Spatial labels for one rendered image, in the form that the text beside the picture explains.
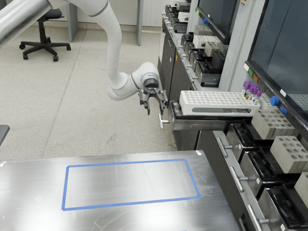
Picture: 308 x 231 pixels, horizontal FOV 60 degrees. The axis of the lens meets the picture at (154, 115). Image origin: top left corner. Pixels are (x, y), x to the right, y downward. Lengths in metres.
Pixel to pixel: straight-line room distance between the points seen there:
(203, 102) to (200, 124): 0.08
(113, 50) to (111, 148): 0.99
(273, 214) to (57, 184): 0.58
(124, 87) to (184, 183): 0.76
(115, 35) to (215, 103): 0.51
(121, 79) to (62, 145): 0.92
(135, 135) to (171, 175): 1.43
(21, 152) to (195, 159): 1.53
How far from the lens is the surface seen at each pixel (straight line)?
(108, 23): 1.15
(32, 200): 0.74
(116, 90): 1.41
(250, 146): 0.98
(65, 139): 2.17
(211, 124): 1.05
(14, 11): 1.17
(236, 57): 1.27
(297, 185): 0.86
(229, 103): 1.06
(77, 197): 0.72
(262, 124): 0.99
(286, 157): 0.89
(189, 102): 1.02
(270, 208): 0.84
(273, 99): 0.90
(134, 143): 2.11
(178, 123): 1.01
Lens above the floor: 1.38
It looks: 35 degrees down
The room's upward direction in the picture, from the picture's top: 6 degrees clockwise
